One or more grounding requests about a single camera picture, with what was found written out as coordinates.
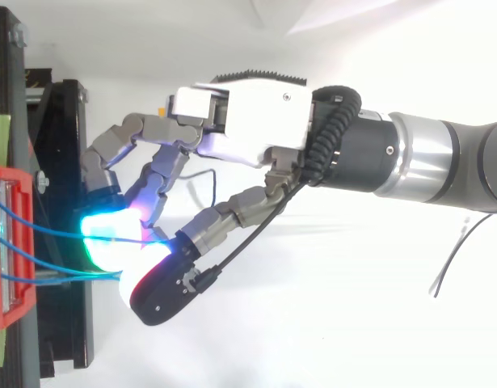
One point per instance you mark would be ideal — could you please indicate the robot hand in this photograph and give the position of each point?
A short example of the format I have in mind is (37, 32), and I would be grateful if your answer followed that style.
(256, 121)

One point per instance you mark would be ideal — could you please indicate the red bin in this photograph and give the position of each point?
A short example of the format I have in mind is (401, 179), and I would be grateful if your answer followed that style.
(24, 242)

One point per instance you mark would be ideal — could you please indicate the black stand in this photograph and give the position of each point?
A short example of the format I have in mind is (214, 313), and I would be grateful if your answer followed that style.
(66, 133)

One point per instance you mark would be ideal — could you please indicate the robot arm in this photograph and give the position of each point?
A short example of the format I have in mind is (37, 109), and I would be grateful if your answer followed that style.
(426, 161)

